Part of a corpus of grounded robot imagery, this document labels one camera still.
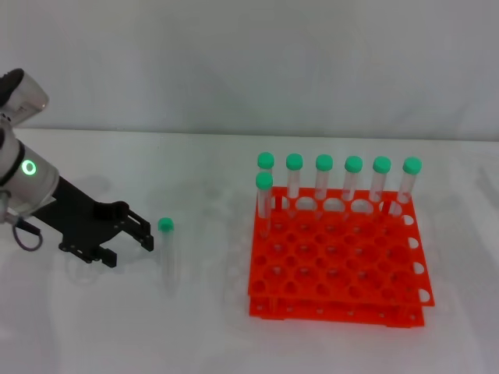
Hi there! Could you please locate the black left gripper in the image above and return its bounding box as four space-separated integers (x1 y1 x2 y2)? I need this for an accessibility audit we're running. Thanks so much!
33 175 155 269

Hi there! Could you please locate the green capped clear test tube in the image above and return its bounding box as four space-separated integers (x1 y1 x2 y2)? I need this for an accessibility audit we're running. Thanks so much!
389 156 423 220
342 155 364 220
285 153 305 219
314 153 334 219
157 216 179 291
257 151 276 184
254 171 274 240
369 155 392 219

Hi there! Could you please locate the orange test tube rack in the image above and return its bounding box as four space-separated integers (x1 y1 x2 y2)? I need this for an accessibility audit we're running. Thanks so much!
247 185 436 330

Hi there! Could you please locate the grey purple arm cable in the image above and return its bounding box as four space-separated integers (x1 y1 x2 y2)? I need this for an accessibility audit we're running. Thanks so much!
0 189 43 251

